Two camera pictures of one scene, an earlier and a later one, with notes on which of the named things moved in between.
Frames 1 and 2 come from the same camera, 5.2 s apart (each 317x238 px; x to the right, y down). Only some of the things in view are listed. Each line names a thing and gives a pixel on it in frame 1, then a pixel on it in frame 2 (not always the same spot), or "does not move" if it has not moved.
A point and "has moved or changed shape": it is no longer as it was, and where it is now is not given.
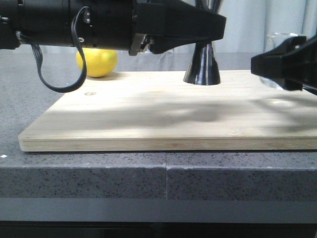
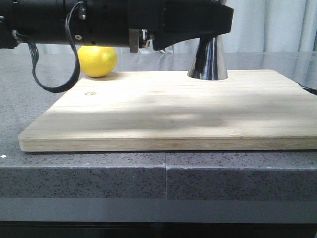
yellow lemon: (99, 62) does not move
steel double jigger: (203, 68) has moved or changed shape
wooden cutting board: (155, 111) does not move
